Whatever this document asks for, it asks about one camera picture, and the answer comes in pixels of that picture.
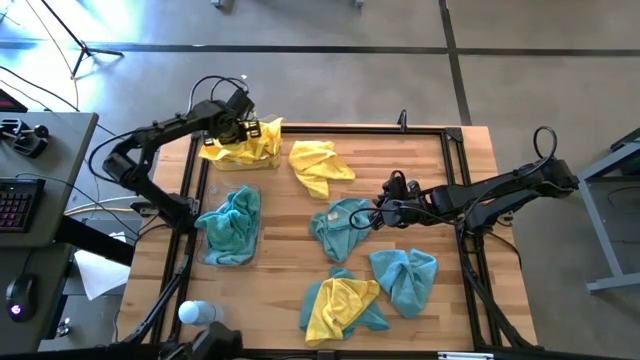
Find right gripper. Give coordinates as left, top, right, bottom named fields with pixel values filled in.
left=370, top=192, right=434, bottom=231

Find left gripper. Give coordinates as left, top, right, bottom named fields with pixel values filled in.
left=200, top=115, right=263, bottom=148

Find yellow microfiber towel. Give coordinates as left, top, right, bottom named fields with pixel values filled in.
left=234, top=116, right=285, bottom=164
left=198, top=141, right=251, bottom=166
left=303, top=277, right=381, bottom=348
left=287, top=139, right=357, bottom=201

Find teal microfiber towel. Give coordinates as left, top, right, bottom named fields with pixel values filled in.
left=308, top=197, right=375, bottom=265
left=368, top=247, right=440, bottom=320
left=298, top=266, right=391, bottom=341
left=193, top=184, right=262, bottom=266

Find clear plastic basket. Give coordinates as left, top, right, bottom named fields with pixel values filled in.
left=208, top=113, right=284, bottom=173
left=194, top=182, right=264, bottom=267

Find black tripod stand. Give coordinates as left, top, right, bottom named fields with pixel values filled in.
left=39, top=0, right=125, bottom=79

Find black desk beam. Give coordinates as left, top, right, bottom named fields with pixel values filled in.
left=53, top=214, right=136, bottom=267

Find gray desk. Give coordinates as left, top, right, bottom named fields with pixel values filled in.
left=0, top=112, right=100, bottom=354

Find clear plastic water bottle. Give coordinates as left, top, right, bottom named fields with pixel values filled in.
left=177, top=299, right=225, bottom=327

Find white paper sheet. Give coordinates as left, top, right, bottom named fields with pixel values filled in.
left=73, top=231, right=132, bottom=302

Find black desk clamp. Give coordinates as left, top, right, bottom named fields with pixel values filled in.
left=0, top=117, right=51, bottom=160

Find black bulky object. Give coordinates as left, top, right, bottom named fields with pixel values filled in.
left=158, top=321, right=245, bottom=360

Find dark monitor corner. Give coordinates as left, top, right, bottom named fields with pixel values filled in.
left=0, top=88, right=30, bottom=114

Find black keyboard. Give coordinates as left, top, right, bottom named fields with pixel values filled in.
left=0, top=178, right=47, bottom=234

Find black computer mouse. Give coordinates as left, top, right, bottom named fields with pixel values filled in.
left=4, top=273, right=39, bottom=324

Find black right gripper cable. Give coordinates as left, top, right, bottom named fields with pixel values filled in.
left=348, top=205, right=401, bottom=231

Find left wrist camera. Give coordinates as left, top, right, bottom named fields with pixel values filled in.
left=225, top=88, right=256, bottom=120

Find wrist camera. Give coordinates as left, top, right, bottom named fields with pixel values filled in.
left=382, top=169, right=422, bottom=197
left=225, top=88, right=256, bottom=120

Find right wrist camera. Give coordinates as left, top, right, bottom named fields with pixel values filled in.
left=382, top=169, right=422, bottom=197

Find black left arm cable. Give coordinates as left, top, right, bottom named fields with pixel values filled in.
left=185, top=74, right=250, bottom=117

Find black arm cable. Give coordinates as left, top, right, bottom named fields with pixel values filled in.
left=185, top=74, right=250, bottom=117
left=531, top=124, right=559, bottom=164

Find black aluminium table frame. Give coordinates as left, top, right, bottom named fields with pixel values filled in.
left=107, top=124, right=539, bottom=360

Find white and yellow cables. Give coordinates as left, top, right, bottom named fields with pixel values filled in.
left=63, top=193, right=146, bottom=217

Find silver metal bracket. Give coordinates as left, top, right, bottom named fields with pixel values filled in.
left=437, top=351, right=496, bottom=360

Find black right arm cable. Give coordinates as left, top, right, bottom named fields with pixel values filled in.
left=531, top=124, right=559, bottom=164

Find yellow floor cable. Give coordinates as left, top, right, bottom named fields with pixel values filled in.
left=23, top=0, right=81, bottom=110

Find black floor cable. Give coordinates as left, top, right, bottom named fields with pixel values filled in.
left=0, top=64, right=119, bottom=136

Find gray metal cart frame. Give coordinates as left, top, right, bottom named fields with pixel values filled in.
left=577, top=127, right=640, bottom=294

